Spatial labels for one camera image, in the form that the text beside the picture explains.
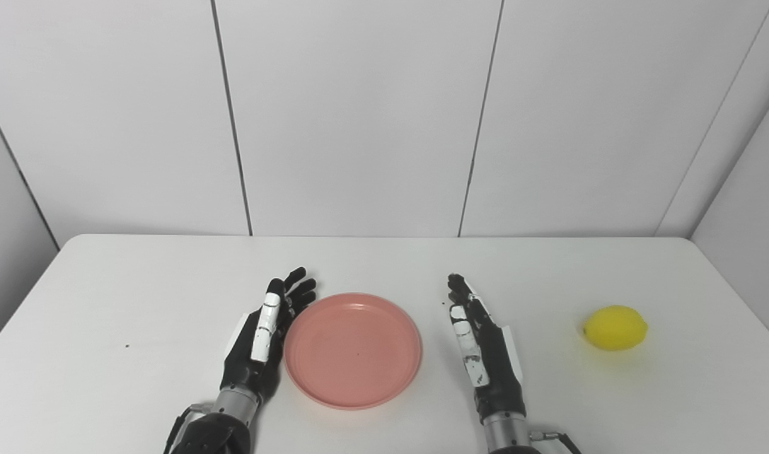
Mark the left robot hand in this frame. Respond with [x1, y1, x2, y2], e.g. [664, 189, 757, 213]
[219, 267, 318, 404]

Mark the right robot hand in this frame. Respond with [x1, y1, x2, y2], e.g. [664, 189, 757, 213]
[447, 273, 528, 424]

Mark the pink plate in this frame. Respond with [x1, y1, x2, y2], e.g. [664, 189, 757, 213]
[283, 292, 423, 410]

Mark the yellow lemon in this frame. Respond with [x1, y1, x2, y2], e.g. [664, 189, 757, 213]
[581, 305, 649, 352]

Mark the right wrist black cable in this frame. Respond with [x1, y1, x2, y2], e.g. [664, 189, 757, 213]
[529, 431, 582, 454]

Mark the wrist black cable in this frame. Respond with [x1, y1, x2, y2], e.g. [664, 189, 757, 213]
[163, 405, 214, 454]
[529, 431, 582, 454]

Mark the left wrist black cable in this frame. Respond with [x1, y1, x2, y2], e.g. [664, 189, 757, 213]
[163, 405, 214, 454]

